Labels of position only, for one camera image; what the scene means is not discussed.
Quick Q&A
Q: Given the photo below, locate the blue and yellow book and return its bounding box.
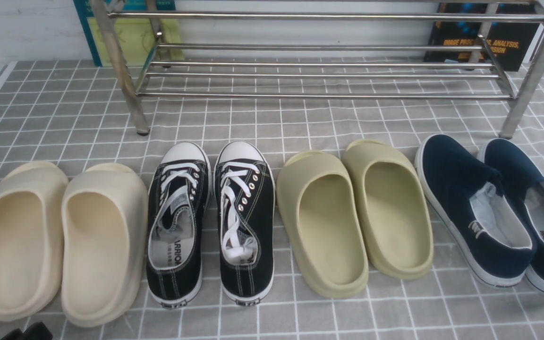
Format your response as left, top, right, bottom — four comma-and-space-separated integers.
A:
74, 0, 182, 67

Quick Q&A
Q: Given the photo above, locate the olive left slide sandal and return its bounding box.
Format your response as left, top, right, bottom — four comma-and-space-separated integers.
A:
276, 151, 369, 298

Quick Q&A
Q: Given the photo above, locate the black image processing book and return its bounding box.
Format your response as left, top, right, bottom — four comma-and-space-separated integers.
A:
424, 3, 538, 72

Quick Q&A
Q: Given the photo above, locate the olive right slide sandal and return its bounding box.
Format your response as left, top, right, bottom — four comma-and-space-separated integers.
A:
341, 139, 434, 280

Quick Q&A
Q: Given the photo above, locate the grey checked tablecloth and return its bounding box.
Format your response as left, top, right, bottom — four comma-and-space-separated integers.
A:
0, 60, 544, 340

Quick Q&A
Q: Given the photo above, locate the cream slide sandal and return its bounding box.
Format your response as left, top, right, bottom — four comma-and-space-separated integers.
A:
0, 161, 69, 322
61, 163, 148, 327

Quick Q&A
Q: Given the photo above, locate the cream right slide sandal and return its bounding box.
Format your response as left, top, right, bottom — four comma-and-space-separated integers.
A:
61, 163, 148, 327

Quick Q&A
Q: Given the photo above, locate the stainless steel shoe rack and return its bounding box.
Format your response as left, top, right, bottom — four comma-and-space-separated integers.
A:
89, 0, 544, 138

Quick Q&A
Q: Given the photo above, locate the navy slip-on shoe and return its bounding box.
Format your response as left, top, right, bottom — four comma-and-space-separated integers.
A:
415, 134, 536, 288
477, 138, 544, 293

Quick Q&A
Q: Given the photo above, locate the navy left slip-on shoe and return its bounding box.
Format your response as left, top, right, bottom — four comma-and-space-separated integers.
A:
415, 134, 536, 288

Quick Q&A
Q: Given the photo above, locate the navy right slip-on shoe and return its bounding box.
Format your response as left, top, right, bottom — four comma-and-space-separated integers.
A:
477, 138, 544, 293

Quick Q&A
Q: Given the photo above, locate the black canvas sneaker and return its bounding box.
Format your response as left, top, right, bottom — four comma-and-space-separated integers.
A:
213, 141, 275, 306
145, 142, 212, 308

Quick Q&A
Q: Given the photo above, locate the cream left slide sandal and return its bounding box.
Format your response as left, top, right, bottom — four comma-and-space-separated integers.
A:
0, 161, 69, 322

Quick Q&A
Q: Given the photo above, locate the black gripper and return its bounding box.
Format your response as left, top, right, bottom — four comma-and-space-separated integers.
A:
0, 322, 53, 340

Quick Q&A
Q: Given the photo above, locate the olive slide sandal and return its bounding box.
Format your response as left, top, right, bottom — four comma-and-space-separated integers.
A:
341, 139, 434, 280
276, 151, 369, 298

